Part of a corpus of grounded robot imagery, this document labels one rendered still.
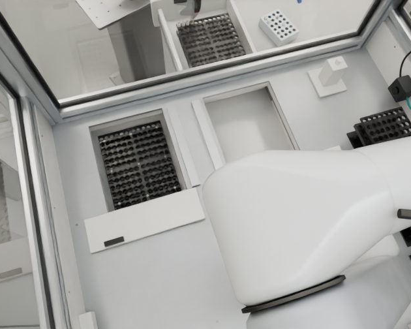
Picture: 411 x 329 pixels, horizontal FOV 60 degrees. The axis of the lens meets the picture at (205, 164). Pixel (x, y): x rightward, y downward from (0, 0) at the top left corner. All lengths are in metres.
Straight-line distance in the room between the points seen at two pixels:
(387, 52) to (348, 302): 0.91
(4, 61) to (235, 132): 0.63
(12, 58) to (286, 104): 0.67
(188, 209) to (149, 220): 0.10
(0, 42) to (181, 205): 0.49
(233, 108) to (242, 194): 0.83
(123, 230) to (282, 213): 0.60
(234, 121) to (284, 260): 0.84
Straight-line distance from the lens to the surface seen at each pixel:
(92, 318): 0.81
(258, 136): 1.09
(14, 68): 0.83
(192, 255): 0.85
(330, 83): 1.08
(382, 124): 0.98
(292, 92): 1.05
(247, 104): 1.14
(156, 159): 0.97
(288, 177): 0.31
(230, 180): 0.31
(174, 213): 0.86
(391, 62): 1.15
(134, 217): 0.87
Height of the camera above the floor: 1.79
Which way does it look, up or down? 68 degrees down
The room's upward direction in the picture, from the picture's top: 6 degrees clockwise
